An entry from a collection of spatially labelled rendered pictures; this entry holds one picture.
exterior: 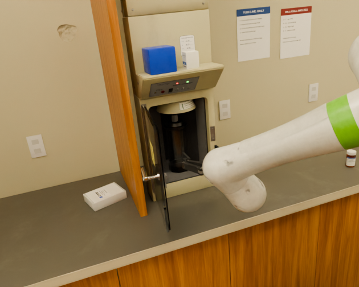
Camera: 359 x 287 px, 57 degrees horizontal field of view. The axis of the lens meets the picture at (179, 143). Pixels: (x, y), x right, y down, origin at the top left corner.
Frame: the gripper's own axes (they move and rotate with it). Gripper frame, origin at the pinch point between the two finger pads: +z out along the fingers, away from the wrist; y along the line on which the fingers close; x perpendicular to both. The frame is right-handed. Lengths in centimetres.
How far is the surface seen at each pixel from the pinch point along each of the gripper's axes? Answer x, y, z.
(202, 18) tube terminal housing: -48, -11, 16
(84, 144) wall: 8, 41, 59
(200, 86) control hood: -22.9, -6.7, 12.1
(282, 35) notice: -34, -79, 59
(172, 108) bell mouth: -14.1, 3.5, 19.2
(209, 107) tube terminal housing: -12.5, -12.2, 16.2
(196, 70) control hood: -30.7, -2.7, 4.7
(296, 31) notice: -35, -89, 59
